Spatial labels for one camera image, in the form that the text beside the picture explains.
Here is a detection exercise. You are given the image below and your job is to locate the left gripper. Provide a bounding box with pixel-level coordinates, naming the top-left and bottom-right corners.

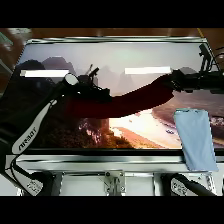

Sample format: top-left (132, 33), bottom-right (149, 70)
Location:
top-left (79, 82), bottom-right (113, 102)

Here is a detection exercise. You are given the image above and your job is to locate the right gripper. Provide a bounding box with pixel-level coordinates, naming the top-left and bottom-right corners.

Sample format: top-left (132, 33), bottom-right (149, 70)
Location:
top-left (169, 69), bottom-right (194, 94)

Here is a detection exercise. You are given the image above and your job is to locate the dark red garment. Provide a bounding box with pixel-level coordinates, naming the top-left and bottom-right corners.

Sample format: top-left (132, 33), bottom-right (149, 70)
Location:
top-left (64, 73), bottom-right (176, 120)

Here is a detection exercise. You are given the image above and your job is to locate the light blue garment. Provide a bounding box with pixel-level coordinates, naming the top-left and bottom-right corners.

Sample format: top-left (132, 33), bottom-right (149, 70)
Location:
top-left (172, 107), bottom-right (220, 173)

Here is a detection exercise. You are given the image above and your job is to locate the black cable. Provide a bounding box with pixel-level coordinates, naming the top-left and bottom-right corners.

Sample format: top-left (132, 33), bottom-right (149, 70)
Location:
top-left (2, 155), bottom-right (34, 196)

